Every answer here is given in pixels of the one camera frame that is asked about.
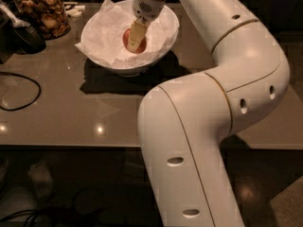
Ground black appliance with white handle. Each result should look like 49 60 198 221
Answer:
0 0 46 54

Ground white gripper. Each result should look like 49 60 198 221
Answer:
127 0 166 52

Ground black cables under table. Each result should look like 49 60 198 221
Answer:
0 209 42 227

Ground glass jar of dried chips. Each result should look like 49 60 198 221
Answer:
13 0 70 40

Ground red apple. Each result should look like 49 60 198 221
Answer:
122 29 147 54

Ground white paper liner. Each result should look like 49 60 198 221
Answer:
75 0 175 70

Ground black cable on table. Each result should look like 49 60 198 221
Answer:
0 71 43 113

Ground small white items behind jar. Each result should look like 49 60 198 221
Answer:
64 3 86 17

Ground white bowl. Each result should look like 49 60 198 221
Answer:
80 0 181 78

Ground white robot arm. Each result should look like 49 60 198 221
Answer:
134 0 290 227

